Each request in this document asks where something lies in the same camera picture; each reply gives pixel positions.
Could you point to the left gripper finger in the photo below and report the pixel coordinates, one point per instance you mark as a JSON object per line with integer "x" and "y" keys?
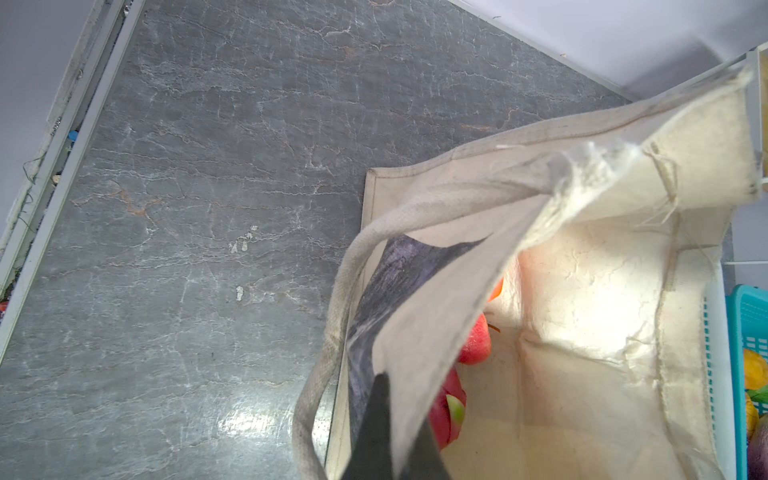
{"x": 371, "y": 457}

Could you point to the pink dragon fruit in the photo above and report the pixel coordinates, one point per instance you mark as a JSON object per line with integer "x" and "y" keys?
{"x": 447, "y": 413}

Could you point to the red apple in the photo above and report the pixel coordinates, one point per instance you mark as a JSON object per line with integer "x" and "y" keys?
{"x": 478, "y": 346}

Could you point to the orange fruit large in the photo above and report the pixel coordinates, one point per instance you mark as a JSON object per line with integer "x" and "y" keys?
{"x": 497, "y": 290}

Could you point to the cream canvas grocery bag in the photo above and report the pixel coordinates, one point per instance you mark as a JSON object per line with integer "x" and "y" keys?
{"x": 606, "y": 228}

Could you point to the white plastic fruit basket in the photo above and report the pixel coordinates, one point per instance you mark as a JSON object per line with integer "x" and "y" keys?
{"x": 719, "y": 383}

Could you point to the purple eggplant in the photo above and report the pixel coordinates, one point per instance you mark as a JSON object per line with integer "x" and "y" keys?
{"x": 757, "y": 452}

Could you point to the yellow vegetable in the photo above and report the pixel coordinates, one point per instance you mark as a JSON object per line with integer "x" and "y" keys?
{"x": 755, "y": 379}

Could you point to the teal plastic vegetable basket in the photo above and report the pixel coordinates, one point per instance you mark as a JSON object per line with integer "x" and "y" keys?
{"x": 746, "y": 309}

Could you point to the white wooden two-tier shelf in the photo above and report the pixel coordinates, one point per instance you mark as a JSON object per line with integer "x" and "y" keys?
{"x": 753, "y": 58}

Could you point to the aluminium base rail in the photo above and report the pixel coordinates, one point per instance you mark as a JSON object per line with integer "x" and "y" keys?
{"x": 49, "y": 176}

